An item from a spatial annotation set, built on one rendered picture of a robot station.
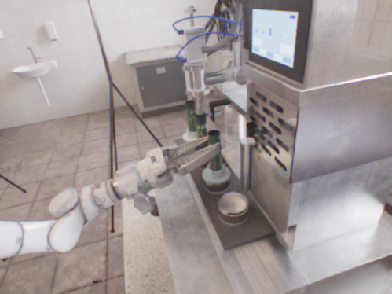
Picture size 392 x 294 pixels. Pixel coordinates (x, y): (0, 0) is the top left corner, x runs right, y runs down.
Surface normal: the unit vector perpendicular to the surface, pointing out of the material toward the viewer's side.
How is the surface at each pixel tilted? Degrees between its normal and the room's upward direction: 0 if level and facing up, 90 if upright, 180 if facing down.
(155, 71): 90
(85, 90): 90
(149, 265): 0
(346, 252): 0
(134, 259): 0
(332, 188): 90
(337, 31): 90
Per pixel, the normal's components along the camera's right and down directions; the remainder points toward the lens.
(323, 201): 0.27, 0.48
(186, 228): -0.09, -0.85
